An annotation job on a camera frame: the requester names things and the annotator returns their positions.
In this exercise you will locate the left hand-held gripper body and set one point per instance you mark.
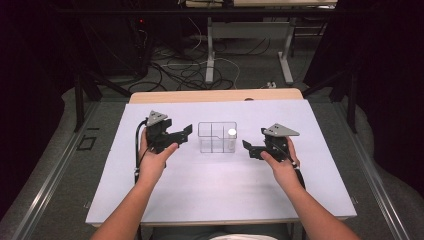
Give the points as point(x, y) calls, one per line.
point(158, 133)

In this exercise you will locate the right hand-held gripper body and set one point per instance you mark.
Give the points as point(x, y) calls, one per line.
point(278, 146)

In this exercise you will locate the small white-capped bottle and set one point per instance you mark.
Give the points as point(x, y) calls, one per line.
point(232, 133)

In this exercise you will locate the clear plastic organizer box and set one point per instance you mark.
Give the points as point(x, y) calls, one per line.
point(213, 141)

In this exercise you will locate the person's right hand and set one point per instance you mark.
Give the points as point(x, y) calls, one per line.
point(283, 170)

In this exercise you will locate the person's left hand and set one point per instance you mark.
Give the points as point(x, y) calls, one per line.
point(151, 165)

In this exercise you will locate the white table mat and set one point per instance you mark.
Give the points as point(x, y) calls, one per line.
point(216, 186)

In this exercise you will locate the white power strip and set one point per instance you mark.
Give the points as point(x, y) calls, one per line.
point(271, 85)

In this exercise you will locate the person's clothing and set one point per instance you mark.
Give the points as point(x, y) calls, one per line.
point(243, 236)

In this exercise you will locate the black metal stand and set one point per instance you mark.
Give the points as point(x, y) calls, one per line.
point(80, 100)
point(350, 96)

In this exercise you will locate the black horizontal bar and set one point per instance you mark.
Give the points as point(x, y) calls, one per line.
point(200, 11)

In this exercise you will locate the black floor frame plate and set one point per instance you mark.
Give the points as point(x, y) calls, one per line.
point(86, 143)

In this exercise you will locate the white metal desk frame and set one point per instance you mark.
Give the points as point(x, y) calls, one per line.
point(210, 50)

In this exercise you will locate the aluminium floor rail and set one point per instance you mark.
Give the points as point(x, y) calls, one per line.
point(50, 186)
point(370, 173)

